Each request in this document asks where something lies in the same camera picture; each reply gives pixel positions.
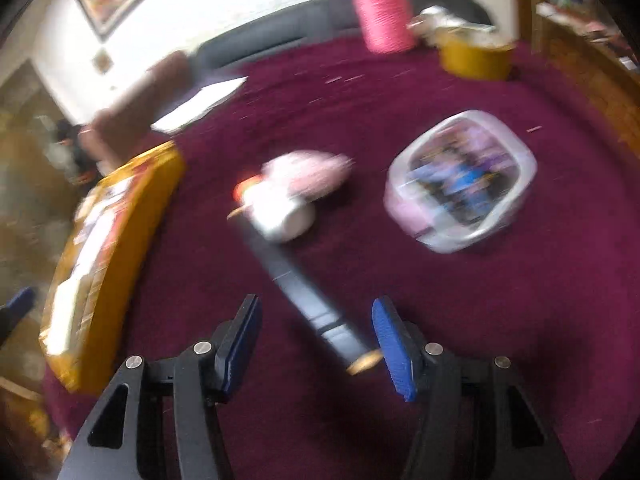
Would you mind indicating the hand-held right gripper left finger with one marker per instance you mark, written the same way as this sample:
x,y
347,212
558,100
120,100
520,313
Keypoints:
x,y
245,345

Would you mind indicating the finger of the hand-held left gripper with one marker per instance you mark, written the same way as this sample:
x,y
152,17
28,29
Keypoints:
x,y
17,305

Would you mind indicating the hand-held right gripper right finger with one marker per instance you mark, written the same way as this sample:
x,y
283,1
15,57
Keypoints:
x,y
392,350

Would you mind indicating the black pen with gold ends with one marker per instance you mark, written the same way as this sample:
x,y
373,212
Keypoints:
x,y
305,295

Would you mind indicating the yellow cardboard box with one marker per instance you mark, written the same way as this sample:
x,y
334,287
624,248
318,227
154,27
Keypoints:
x,y
115,240

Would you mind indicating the maroon tablecloth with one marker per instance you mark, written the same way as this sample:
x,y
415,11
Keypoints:
x,y
500,310

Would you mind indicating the wooden glass-panel door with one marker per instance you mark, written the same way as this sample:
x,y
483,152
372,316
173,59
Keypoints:
x,y
30,185

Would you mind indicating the clear plastic lidded container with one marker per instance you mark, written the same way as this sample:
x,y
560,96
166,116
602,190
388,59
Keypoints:
x,y
460,185

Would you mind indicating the brown armchair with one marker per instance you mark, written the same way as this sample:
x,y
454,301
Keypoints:
x,y
135,105

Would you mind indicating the white paper stack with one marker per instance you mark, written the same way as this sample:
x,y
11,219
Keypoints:
x,y
200,105

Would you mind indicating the yellow tape roll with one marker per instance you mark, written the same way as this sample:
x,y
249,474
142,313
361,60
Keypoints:
x,y
475,62

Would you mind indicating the black leather sofa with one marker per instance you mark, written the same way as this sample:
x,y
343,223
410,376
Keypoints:
x,y
280,35

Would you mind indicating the white small object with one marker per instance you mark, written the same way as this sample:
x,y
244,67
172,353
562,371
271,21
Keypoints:
x,y
445,22

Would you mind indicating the bottle in pink knitted sleeve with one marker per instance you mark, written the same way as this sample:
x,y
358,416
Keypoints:
x,y
382,15

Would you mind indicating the wooden cabinet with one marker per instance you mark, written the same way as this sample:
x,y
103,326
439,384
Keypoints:
x,y
585,45

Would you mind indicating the small framed wall certificate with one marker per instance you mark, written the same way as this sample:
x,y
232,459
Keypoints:
x,y
102,60

